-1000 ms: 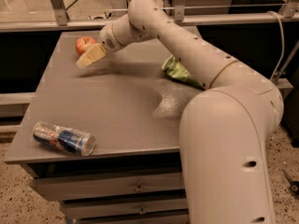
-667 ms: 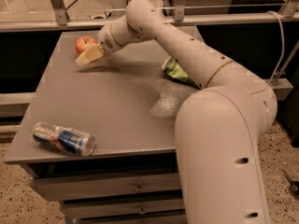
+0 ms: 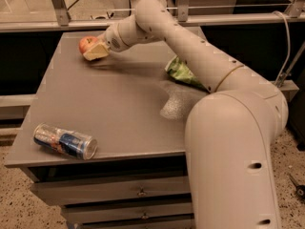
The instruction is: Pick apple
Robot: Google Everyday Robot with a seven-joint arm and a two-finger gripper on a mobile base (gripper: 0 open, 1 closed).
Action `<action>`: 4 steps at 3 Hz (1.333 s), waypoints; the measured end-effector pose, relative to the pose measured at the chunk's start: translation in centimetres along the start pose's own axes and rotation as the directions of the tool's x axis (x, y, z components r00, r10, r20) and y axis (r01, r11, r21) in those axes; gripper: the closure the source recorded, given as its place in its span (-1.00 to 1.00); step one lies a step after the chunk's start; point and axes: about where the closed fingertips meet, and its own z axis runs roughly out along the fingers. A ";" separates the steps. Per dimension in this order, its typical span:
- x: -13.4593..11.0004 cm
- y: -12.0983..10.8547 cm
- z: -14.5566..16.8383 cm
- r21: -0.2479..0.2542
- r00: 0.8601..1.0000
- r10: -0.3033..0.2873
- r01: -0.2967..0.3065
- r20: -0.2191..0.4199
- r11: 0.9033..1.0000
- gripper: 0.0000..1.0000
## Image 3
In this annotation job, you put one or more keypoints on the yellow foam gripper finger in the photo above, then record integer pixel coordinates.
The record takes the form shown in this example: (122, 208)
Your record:
(96, 51)

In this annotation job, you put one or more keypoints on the red apple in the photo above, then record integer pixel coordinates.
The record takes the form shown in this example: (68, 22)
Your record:
(87, 43)

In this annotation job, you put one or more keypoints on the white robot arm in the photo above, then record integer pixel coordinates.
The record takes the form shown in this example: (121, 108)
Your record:
(228, 132)

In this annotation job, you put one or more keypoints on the grey drawer cabinet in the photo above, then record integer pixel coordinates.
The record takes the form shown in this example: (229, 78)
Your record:
(138, 177)

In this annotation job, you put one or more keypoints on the green chip bag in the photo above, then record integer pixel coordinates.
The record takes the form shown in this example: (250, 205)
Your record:
(180, 72)

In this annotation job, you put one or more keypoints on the blue silver drink can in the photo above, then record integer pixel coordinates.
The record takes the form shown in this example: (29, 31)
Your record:
(66, 142)

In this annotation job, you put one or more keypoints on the metal railing frame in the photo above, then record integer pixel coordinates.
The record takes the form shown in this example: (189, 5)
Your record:
(81, 15)

